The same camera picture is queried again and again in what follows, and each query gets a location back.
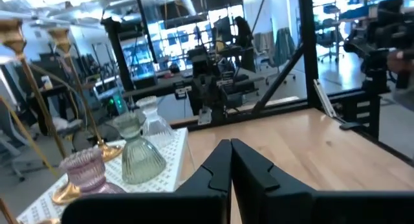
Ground thin yellow slanted pole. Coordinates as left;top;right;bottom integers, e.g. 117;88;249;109
0;96;60;180
0;197;19;224

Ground chair with grey jacket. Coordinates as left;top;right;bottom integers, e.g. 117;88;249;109
263;27;298;86

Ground small paper cup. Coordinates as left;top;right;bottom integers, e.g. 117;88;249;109
41;75;54;91

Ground tall brass candlestick holder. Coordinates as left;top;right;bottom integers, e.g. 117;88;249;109
47;27;124;162
0;18;82;206

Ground black diagonal frame strut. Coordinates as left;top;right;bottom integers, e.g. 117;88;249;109
251;45;305;114

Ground black office chair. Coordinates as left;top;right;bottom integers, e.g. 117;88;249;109
316;17;345;63

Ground box with green light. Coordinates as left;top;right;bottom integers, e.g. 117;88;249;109
102;91;129;117

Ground thick black background column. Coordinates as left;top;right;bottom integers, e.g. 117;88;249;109
100;17;136;93

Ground black table frame rail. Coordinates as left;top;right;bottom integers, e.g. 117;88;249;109
168;98;312;128

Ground grey office chair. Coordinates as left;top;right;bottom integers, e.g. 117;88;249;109
0;99;35;183

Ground dark background desk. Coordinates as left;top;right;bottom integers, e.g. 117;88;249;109
28;82;98;135

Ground black vertical frame post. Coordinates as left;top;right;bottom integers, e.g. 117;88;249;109
297;0;321;109

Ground white perforated metal shelf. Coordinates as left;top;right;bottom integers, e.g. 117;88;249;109
16;127;190;224

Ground silver metal bar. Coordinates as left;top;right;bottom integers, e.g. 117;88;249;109
312;78;338;119

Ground pink ribbed glass candle holder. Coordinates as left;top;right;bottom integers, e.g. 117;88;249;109
59;148;127;196

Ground clear ribbed glass candle holder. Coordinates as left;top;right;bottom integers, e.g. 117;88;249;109
135;95;176;148

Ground person's hand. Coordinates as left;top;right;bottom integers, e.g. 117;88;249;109
386;49;414;73

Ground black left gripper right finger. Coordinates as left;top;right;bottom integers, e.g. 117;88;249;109
231;138;317;224

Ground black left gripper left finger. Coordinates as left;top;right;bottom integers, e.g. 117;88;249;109
175;139;233;196

